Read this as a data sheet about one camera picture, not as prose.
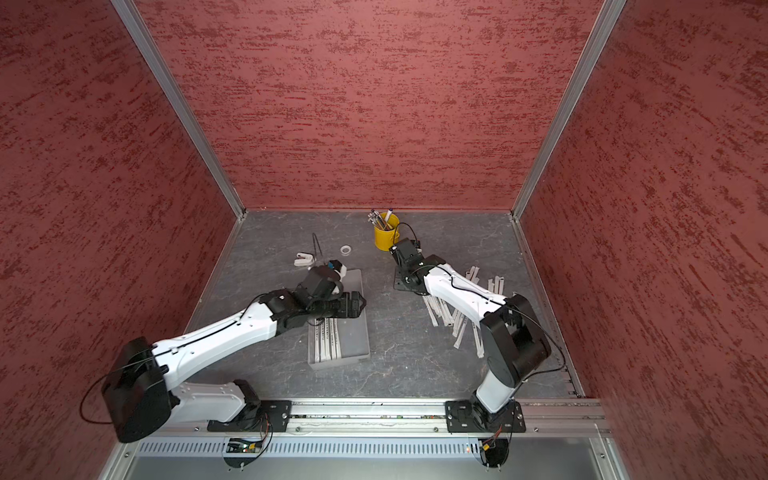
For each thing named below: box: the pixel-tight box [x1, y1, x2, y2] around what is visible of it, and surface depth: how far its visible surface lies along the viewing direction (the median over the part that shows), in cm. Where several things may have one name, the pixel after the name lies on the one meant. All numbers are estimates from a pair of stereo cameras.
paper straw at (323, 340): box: [320, 319, 326, 361], surface depth 87 cm
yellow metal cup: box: [374, 212, 400, 251], surface depth 106 cm
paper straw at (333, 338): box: [329, 317, 337, 360], surface depth 87 cm
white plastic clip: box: [294, 252, 315, 267], surface depth 106 cm
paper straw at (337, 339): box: [334, 318, 342, 359], surface depth 87 cm
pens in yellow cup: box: [367, 208, 394, 231], surface depth 99 cm
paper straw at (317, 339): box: [314, 318, 320, 363], surface depth 87 cm
